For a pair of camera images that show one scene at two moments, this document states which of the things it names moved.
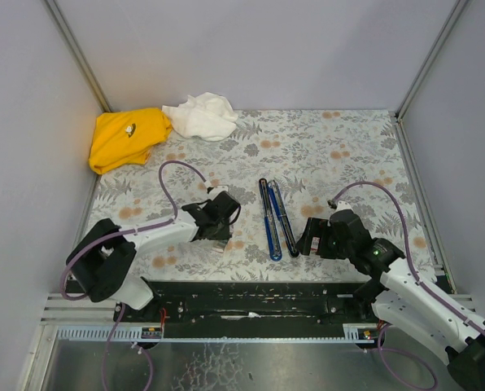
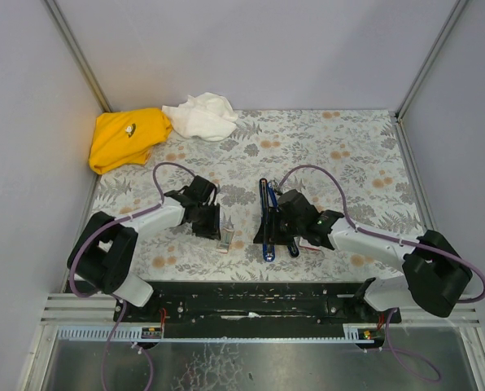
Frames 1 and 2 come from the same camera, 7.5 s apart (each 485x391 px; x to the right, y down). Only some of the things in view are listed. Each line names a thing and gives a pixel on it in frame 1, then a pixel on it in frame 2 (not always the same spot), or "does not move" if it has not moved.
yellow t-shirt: (125, 138) does not move
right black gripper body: (310, 243) -> (273, 224)
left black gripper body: (220, 234) -> (209, 221)
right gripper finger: (316, 227) -> (271, 229)
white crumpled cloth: (207, 116) does not move
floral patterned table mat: (355, 159) does not move
